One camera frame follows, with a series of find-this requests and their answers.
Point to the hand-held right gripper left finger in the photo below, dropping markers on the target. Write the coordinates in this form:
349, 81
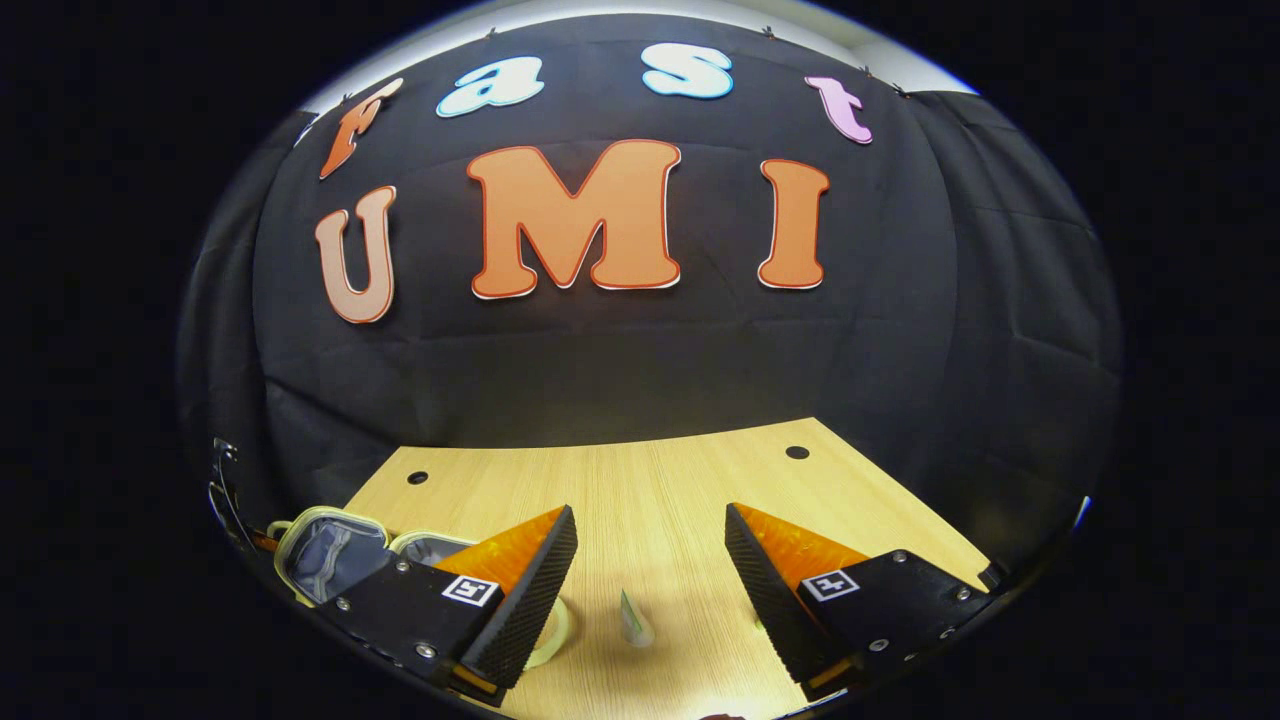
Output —
530, 590

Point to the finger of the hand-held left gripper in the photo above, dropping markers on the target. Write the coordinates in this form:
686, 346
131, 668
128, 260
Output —
264, 542

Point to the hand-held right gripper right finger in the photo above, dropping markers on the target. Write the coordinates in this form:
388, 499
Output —
765, 590

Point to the pale yellow small suitcase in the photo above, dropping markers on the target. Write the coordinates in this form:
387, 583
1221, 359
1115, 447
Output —
335, 555

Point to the white green cream tube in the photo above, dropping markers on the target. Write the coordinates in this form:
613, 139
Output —
635, 622

